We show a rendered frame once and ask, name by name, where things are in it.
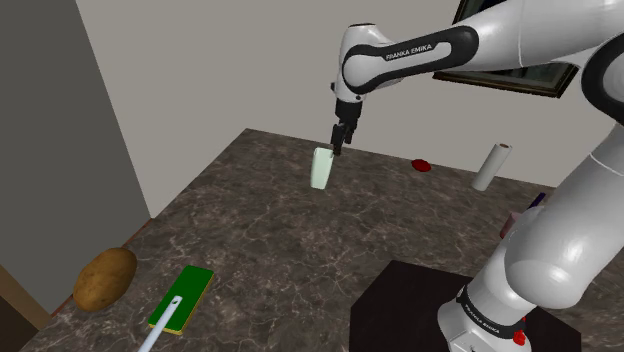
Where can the white paper roll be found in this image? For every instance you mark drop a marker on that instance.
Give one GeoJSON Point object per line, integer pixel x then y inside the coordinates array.
{"type": "Point", "coordinates": [490, 168]}

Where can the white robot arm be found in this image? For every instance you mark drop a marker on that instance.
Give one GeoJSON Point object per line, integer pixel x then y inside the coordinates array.
{"type": "Point", "coordinates": [551, 253]}

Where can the brown potato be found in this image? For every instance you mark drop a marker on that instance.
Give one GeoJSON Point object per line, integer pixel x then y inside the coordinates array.
{"type": "Point", "coordinates": [104, 280]}

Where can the dark robot stand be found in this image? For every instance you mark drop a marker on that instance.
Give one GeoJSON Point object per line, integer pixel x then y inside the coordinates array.
{"type": "Point", "coordinates": [404, 307]}

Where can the pale green cup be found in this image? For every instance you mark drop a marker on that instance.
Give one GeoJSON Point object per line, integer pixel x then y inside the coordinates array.
{"type": "Point", "coordinates": [321, 168]}

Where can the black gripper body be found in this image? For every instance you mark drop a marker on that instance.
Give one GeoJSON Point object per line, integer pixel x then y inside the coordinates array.
{"type": "Point", "coordinates": [349, 112]}

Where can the dark framed wall picture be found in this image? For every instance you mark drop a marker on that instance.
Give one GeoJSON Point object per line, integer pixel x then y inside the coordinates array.
{"type": "Point", "coordinates": [531, 80]}

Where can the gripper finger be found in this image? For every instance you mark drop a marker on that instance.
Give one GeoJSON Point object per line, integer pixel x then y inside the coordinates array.
{"type": "Point", "coordinates": [348, 134]}
{"type": "Point", "coordinates": [336, 141]}

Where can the purple object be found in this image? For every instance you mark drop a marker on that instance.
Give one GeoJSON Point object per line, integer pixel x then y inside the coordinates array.
{"type": "Point", "coordinates": [538, 200]}

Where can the small red object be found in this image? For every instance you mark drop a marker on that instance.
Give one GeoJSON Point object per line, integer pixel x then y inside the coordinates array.
{"type": "Point", "coordinates": [421, 166]}

